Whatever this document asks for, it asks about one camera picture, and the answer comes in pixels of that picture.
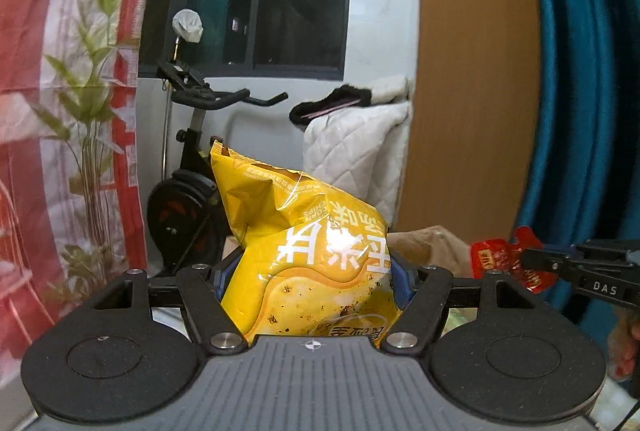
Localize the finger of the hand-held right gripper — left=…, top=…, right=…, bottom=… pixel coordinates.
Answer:
left=520, top=248, right=583, bottom=286
left=570, top=238, right=636, bottom=258

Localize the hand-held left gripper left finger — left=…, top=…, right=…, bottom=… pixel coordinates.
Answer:
left=92, top=260, right=251, bottom=355

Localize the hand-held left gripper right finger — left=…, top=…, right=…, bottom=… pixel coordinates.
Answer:
left=381, top=256, right=545, bottom=355

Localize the red snack packet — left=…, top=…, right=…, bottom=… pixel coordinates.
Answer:
left=470, top=226, right=558, bottom=294

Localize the large cardboard box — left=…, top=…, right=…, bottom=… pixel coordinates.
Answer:
left=387, top=225, right=473, bottom=282

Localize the yellow chips bag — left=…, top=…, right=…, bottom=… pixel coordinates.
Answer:
left=209, top=138, right=406, bottom=352

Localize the person's right hand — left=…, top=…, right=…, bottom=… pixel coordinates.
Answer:
left=612, top=311, right=640, bottom=384

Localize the black exercise bike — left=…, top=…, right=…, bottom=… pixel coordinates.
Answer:
left=146, top=61, right=288, bottom=272

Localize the white quilted cloth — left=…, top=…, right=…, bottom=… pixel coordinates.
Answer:
left=302, top=76, right=416, bottom=224

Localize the thin metal pole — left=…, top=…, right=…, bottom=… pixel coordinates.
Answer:
left=161, top=36, right=180, bottom=182

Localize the teal curtain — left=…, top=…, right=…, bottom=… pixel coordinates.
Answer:
left=515, top=0, right=640, bottom=327

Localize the black fuzzy slipper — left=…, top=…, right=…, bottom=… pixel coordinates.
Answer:
left=290, top=83, right=373, bottom=129

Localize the wooden board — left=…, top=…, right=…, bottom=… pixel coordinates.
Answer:
left=395, top=0, right=543, bottom=237

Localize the red white printed cloth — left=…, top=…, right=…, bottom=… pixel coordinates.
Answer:
left=0, top=0, right=171, bottom=362

